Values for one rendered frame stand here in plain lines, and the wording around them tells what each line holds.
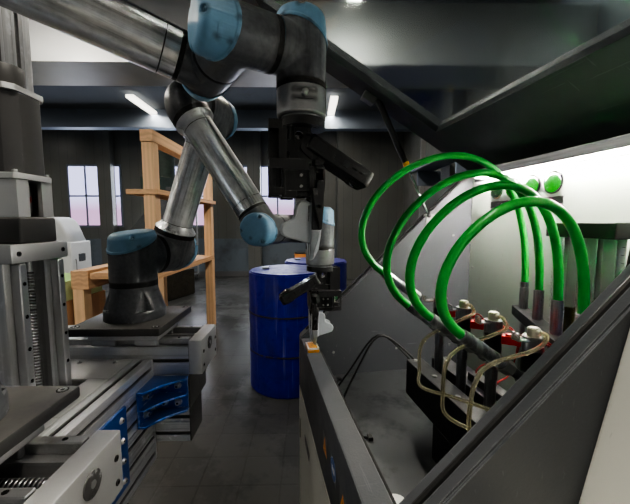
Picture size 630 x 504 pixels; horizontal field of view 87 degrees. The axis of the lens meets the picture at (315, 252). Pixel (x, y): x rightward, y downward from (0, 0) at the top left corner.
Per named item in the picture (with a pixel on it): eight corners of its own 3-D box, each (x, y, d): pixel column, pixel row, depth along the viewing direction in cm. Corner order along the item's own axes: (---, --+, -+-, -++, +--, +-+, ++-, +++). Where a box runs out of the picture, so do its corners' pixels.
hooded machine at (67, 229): (96, 288, 650) (92, 217, 638) (73, 295, 589) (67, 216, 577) (59, 288, 652) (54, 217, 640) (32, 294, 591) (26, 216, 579)
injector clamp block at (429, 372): (404, 421, 77) (406, 358, 76) (444, 417, 79) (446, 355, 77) (517, 574, 44) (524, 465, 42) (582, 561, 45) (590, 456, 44)
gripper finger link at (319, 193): (306, 229, 52) (306, 173, 51) (317, 229, 53) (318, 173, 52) (311, 230, 48) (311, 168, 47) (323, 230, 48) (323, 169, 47)
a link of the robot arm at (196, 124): (165, 49, 74) (283, 229, 70) (196, 70, 85) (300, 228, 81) (133, 85, 78) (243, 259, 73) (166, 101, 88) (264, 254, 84)
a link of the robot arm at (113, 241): (96, 282, 85) (93, 229, 84) (138, 274, 98) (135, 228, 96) (134, 285, 81) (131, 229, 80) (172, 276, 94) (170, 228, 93)
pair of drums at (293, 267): (346, 340, 361) (347, 255, 353) (345, 404, 236) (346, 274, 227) (276, 338, 370) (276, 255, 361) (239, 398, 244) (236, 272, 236)
